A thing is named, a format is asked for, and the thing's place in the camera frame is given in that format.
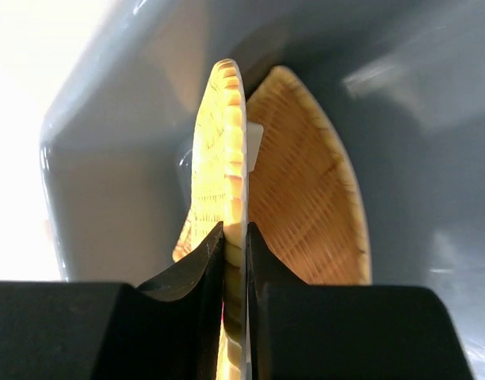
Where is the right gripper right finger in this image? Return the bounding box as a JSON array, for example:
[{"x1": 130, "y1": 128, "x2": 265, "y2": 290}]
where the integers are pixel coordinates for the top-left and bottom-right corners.
[{"x1": 246, "y1": 223, "x2": 473, "y2": 379}]

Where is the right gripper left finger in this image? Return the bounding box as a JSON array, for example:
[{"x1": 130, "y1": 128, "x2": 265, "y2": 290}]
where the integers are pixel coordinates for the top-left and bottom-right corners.
[{"x1": 0, "y1": 224, "x2": 224, "y2": 379}]

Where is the triangular woven dish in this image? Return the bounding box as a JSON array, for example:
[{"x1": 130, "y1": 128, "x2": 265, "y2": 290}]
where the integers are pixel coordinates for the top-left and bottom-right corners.
[{"x1": 246, "y1": 66, "x2": 372, "y2": 285}]

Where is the round yellow bamboo dish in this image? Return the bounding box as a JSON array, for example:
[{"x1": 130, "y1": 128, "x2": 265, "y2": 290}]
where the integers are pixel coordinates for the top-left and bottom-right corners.
[{"x1": 172, "y1": 59, "x2": 249, "y2": 379}]

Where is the grey plastic bin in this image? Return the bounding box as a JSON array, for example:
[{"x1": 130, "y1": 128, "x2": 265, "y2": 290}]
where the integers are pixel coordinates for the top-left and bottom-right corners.
[{"x1": 40, "y1": 1, "x2": 485, "y2": 372}]

